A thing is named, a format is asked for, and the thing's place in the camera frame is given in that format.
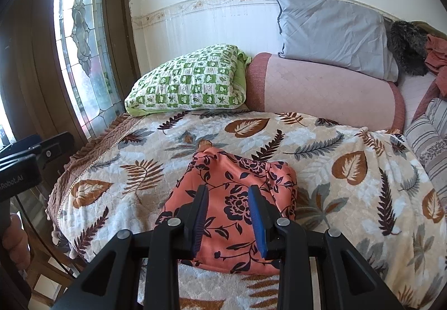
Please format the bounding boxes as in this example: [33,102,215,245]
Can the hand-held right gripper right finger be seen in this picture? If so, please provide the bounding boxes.
[247,185,399,310]

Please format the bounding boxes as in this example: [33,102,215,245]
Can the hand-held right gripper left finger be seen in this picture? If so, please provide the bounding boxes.
[52,184,210,310]

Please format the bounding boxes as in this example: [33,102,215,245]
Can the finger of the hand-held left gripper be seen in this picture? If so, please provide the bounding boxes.
[35,132,75,171]

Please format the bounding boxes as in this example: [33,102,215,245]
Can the orange floral shirt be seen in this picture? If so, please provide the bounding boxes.
[155,148,297,276]

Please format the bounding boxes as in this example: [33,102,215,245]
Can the person's left hand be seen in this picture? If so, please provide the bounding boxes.
[0,212,29,263]

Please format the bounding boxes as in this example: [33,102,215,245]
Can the brown quilted bedspread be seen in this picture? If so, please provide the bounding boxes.
[45,113,144,260]

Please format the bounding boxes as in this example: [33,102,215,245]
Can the leaf print blanket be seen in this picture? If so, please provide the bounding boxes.
[58,110,447,310]

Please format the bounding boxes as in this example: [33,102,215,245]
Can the dark wooden door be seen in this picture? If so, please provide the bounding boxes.
[0,0,142,157]

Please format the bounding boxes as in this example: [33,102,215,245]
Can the leaded glass door pane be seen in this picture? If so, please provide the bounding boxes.
[54,0,131,138]

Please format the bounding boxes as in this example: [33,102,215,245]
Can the green checkered pillow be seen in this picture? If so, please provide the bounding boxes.
[125,45,252,117]

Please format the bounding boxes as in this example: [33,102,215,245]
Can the pink bolster cushion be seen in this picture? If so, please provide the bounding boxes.
[244,52,406,131]

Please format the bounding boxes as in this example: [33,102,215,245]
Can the striped cushion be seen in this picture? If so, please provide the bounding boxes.
[403,97,447,206]

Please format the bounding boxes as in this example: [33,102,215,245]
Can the pale pink mattress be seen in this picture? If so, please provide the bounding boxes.
[398,74,447,129]

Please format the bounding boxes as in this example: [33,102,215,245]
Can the grey pillow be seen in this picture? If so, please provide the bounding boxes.
[274,0,399,83]

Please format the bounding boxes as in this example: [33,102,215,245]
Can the dark furry cloth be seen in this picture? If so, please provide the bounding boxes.
[386,20,429,77]

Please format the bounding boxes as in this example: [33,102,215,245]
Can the rust coloured cloth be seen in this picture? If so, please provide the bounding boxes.
[424,34,447,97]

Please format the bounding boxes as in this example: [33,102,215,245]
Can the olive cloth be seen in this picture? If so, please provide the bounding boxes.
[408,21,444,38]

